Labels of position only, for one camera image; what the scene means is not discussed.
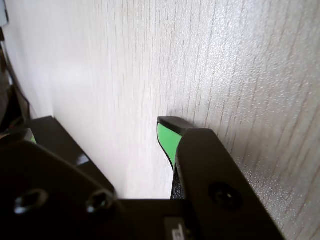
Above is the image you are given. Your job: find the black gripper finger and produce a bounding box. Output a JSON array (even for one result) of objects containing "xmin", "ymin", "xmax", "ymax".
[
  {"xmin": 156, "ymin": 116, "xmax": 286, "ymax": 240},
  {"xmin": 0, "ymin": 127, "xmax": 136, "ymax": 240}
]

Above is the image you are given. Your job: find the black cardboard box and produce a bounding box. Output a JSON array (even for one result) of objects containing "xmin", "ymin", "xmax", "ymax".
[{"xmin": 24, "ymin": 115, "xmax": 116, "ymax": 201}]

